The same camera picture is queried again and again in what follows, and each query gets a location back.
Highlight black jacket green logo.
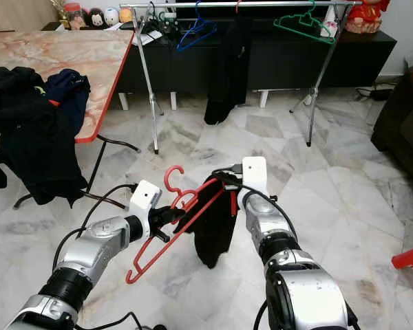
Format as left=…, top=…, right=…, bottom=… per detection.
left=0, top=65, right=90, bottom=208

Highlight blue plastic hanger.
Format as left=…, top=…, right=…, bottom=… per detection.
left=177, top=2, right=218, bottom=50

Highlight green plastic hanger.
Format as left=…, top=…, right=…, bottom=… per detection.
left=273, top=0, right=337, bottom=44

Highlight long black garment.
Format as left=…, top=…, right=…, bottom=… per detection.
left=203, top=12, right=253, bottom=126

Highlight navy blue garment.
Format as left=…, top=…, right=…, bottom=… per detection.
left=45, top=67, right=92, bottom=138

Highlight white papers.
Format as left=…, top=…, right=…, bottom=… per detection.
left=138, top=29, right=162, bottom=46

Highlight dark grey fabric sofa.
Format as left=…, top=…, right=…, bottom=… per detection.
left=370, top=62, right=413, bottom=193

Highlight silver metal clothes rack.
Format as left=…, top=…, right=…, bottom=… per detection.
left=119, top=0, right=362, bottom=153

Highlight black TV console cabinet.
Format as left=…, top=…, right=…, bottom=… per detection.
left=45, top=17, right=396, bottom=109

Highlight black flat television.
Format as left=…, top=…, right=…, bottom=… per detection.
left=176, top=0, right=338, bottom=5

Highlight white tissue pack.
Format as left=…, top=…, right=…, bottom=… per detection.
left=320, top=5, right=338, bottom=36

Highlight marble top dining table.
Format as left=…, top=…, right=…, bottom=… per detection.
left=0, top=30, right=142, bottom=209

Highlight white round toy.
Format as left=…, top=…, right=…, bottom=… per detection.
left=102, top=7, right=119, bottom=25

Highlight black round toy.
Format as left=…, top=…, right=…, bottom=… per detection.
left=86, top=7, right=103, bottom=27

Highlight red robed figurine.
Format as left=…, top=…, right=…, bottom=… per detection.
left=344, top=0, right=390, bottom=34

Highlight glass jar red lid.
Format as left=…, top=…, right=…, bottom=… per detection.
left=63, top=2, right=83, bottom=30

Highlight gold trophy blue ball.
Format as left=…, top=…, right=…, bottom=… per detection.
left=50, top=0, right=66, bottom=28

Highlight light wooden sideboard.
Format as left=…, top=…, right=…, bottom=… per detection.
left=0, top=0, right=57, bottom=32

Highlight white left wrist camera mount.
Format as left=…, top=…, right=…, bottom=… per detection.
left=129, top=180, right=162, bottom=224

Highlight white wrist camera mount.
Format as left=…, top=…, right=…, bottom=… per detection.
left=241, top=156, right=268, bottom=193
left=129, top=180, right=162, bottom=224

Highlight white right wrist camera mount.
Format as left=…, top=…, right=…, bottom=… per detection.
left=241, top=156, right=268, bottom=193

